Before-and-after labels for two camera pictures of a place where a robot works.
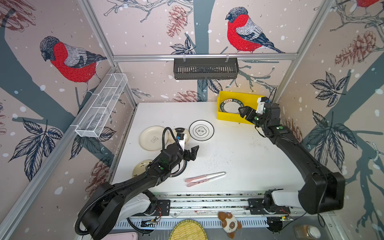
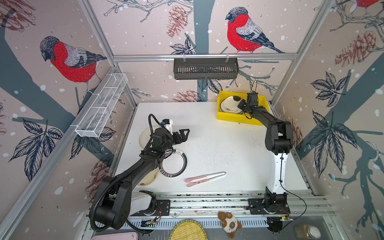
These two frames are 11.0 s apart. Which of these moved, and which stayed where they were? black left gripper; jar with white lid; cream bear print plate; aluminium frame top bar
Moved: black left gripper
Stayed: jar with white lid; aluminium frame top bar; cream bear print plate
